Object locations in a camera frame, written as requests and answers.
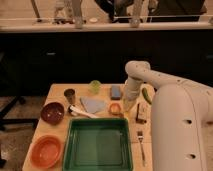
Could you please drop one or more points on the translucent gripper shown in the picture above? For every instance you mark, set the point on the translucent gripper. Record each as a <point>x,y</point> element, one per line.
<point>128,103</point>

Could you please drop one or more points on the yellow banana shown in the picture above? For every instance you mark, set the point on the yellow banana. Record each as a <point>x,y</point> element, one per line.
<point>126,112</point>

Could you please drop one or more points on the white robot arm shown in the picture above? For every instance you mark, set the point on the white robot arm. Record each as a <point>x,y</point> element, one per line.
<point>179,108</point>

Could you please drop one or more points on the orange bowl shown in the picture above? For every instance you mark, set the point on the orange bowl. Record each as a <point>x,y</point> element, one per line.
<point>46,152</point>

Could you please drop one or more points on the orange fruit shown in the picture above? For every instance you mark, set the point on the orange fruit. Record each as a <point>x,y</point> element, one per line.
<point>115,109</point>

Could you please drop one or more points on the blue sponge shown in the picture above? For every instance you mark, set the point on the blue sponge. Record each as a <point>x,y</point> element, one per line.
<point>115,92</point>

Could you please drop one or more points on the metal fork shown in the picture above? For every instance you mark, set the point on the metal fork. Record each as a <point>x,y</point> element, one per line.
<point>140,139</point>

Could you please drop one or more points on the blue cloth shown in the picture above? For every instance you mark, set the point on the blue cloth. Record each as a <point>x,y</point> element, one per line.
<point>92,105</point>

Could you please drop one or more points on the green plastic cup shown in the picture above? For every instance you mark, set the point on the green plastic cup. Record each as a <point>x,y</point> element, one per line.
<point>94,86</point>

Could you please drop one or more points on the green plastic tray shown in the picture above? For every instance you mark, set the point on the green plastic tray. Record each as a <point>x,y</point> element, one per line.
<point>98,145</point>

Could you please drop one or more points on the white spoon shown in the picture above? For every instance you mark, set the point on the white spoon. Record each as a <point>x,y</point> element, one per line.
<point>78,111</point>

